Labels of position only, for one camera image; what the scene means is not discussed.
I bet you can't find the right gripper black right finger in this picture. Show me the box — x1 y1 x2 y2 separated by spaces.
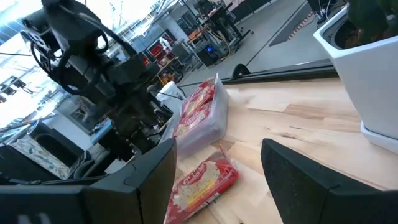
261 138 398 224

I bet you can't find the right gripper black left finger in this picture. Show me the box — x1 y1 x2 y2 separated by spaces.
0 138 178 224

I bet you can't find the red popcorn bag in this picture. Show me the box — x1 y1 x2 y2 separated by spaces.
181 78 216 117
173 103 216 138
164 157 240 224

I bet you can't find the blue panel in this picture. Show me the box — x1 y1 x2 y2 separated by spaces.
89 118 114 145

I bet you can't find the clear plastic basket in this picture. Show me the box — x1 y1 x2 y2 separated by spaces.
169 72 230 160

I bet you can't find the red shelf cabinet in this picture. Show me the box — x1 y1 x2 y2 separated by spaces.
145 29 175 64

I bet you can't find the white pot saucer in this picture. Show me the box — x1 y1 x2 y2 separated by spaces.
359 120 398 156

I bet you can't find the white faceted plant pot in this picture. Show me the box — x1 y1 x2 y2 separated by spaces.
313 5 398 141

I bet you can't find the black workstation table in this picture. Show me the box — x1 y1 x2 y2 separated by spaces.
185 0 255 65

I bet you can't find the green cactus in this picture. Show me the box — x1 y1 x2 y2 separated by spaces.
347 0 398 40

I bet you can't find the black aluminium table frame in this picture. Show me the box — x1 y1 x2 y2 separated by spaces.
179 58 339 88

